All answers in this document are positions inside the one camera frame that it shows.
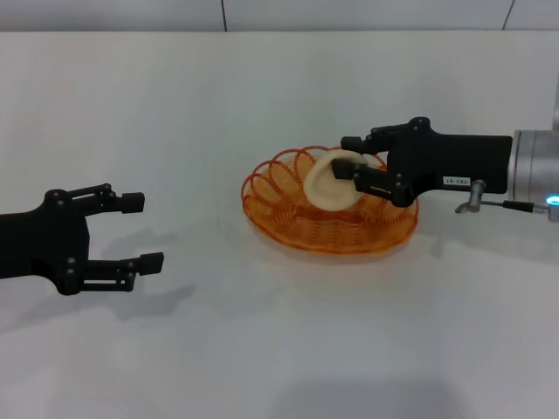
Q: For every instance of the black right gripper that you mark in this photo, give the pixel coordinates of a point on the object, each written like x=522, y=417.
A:
x=454, y=161

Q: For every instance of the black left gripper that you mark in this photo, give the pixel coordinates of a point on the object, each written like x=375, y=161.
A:
x=43, y=244

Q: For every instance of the pale round bun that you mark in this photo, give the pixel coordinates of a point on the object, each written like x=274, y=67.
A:
x=325, y=190

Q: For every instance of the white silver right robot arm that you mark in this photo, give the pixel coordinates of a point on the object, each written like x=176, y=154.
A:
x=535, y=166

